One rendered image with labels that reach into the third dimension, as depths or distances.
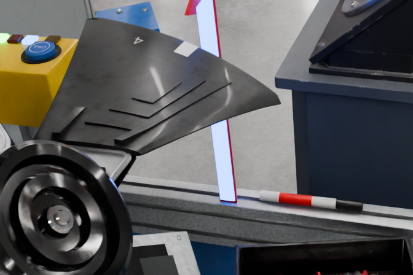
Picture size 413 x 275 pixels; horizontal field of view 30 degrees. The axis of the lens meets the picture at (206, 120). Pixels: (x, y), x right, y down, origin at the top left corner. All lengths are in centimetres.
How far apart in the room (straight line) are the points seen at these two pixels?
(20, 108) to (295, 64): 44
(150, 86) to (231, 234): 42
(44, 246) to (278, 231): 61
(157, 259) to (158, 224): 37
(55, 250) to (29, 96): 56
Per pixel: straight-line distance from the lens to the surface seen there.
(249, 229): 109
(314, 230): 106
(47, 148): 54
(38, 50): 106
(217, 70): 80
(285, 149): 262
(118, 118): 68
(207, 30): 93
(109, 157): 64
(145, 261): 77
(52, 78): 103
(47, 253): 51
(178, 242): 81
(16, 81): 105
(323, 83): 119
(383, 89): 117
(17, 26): 187
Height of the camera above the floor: 155
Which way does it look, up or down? 34 degrees down
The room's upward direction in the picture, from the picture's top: 7 degrees counter-clockwise
